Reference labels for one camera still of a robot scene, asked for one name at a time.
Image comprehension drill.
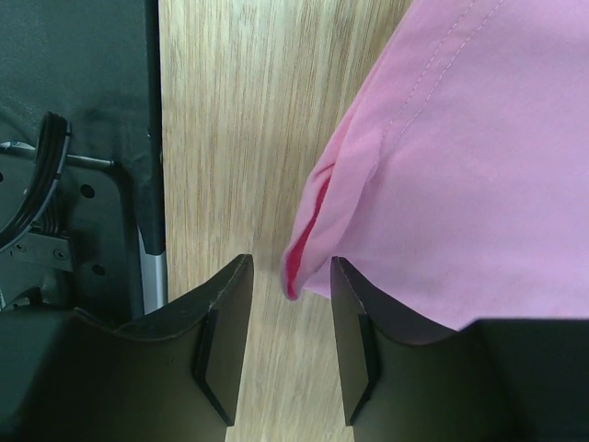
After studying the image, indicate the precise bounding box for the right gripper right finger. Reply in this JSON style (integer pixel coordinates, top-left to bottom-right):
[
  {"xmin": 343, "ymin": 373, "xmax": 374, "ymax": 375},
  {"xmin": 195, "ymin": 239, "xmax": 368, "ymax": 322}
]
[{"xmin": 330, "ymin": 257, "xmax": 588, "ymax": 441}]

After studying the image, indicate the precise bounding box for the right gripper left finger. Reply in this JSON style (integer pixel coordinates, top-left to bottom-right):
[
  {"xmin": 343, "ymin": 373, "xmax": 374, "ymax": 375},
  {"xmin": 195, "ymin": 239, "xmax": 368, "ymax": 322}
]
[{"xmin": 1, "ymin": 254, "xmax": 254, "ymax": 441}]

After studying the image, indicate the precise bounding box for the pink t shirt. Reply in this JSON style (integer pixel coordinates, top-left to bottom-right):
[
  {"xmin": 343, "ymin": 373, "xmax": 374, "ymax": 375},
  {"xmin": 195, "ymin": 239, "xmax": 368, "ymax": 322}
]
[{"xmin": 282, "ymin": 1, "xmax": 588, "ymax": 330}]

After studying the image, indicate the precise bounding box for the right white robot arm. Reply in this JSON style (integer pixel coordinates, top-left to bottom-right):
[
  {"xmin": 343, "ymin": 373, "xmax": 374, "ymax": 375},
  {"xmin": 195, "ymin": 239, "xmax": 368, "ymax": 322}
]
[{"xmin": 1, "ymin": 113, "xmax": 588, "ymax": 441}]

